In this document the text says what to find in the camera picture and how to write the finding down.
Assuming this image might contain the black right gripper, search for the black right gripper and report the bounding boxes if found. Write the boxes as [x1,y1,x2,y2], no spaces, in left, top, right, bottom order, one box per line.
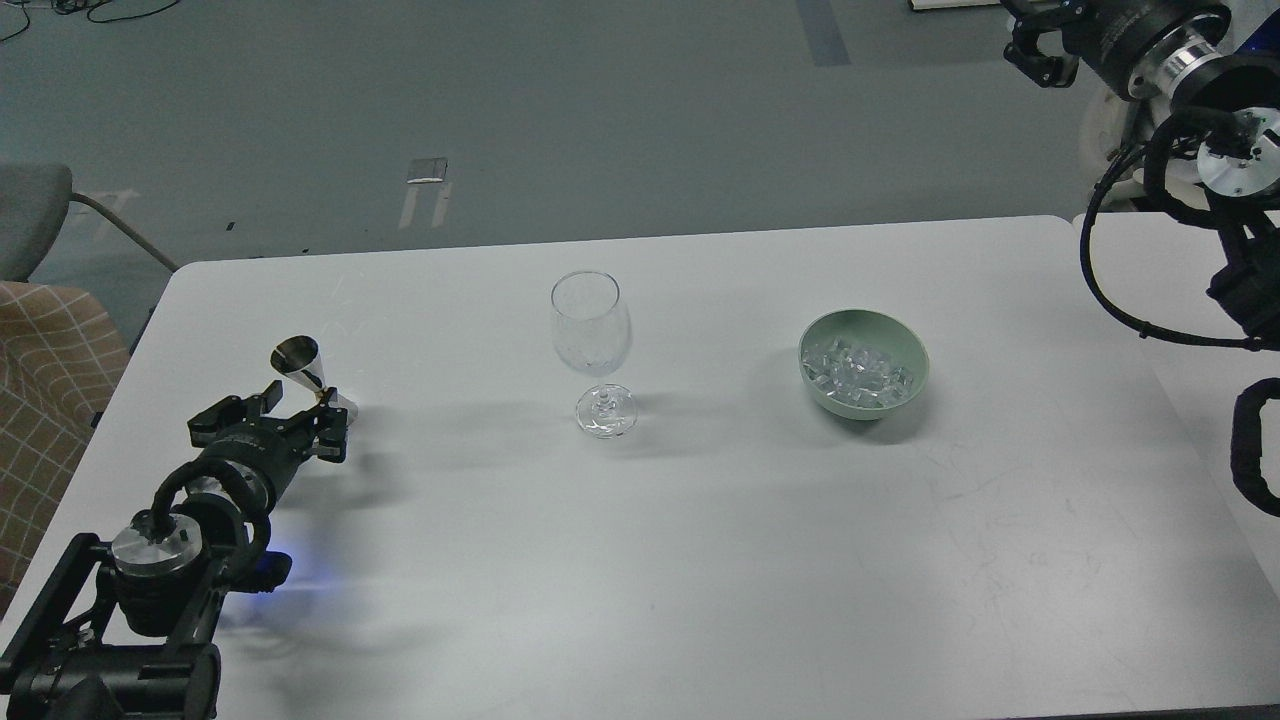
[1000,0,1233,102]

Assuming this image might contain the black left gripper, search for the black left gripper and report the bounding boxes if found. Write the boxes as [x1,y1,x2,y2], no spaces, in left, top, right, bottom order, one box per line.
[188,380,352,501]

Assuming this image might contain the steel double cocktail jigger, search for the steel double cocktail jigger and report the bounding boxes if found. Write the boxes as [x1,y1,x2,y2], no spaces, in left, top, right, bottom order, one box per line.
[270,334,358,424]

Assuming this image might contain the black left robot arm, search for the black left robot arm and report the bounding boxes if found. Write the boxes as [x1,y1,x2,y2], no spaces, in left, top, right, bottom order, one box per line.
[3,382,357,719]

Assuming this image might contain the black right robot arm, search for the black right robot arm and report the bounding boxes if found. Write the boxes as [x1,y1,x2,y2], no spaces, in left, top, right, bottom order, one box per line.
[1004,1,1279,352]

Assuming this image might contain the clear wine glass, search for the clear wine glass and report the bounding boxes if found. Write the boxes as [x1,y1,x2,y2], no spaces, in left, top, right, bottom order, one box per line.
[550,270,639,439]

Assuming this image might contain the pile of clear ice cubes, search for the pile of clear ice cubes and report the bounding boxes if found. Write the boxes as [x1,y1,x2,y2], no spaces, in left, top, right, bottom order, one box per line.
[800,337,916,409]

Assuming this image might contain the white office chair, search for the white office chair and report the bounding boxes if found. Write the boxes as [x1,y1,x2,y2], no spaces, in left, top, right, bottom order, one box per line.
[1078,85,1207,211]

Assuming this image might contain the white board on floor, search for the white board on floor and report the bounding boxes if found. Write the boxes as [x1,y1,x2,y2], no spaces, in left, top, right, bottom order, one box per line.
[908,0,1000,12]

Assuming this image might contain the tan checkered cushion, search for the tan checkered cushion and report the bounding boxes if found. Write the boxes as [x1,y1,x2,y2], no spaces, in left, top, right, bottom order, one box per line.
[1,281,131,611]

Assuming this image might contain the silver floor plate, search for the silver floor plate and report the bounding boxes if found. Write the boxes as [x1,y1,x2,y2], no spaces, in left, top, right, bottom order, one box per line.
[404,158,449,184]

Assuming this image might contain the grey chair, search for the grey chair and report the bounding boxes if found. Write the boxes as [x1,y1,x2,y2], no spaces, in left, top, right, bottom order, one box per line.
[1,161,179,282]

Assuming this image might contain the green bowl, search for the green bowl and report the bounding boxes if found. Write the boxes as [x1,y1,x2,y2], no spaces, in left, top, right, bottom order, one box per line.
[796,309,932,421]

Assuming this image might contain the black floor cables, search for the black floor cables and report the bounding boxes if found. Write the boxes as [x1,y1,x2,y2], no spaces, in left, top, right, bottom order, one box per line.
[0,0,180,44]

